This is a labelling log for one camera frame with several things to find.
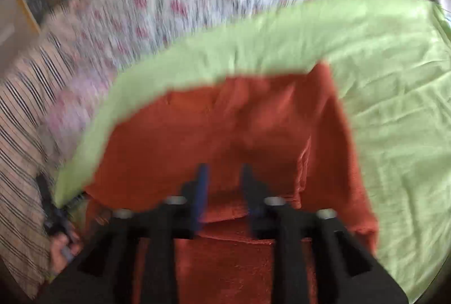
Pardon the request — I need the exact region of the orange knit sweater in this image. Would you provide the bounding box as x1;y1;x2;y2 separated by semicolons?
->
86;63;378;303

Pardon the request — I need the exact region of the person's left hand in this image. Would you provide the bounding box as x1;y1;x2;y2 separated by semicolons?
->
50;223;83;276

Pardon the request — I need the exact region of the pink floral pillow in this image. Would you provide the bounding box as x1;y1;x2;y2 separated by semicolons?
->
38;69;117;168

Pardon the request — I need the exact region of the beige plaid blanket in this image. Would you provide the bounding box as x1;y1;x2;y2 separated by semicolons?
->
1;32;76;297

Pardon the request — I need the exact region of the light green bed sheet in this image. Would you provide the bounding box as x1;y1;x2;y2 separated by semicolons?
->
54;0;450;302

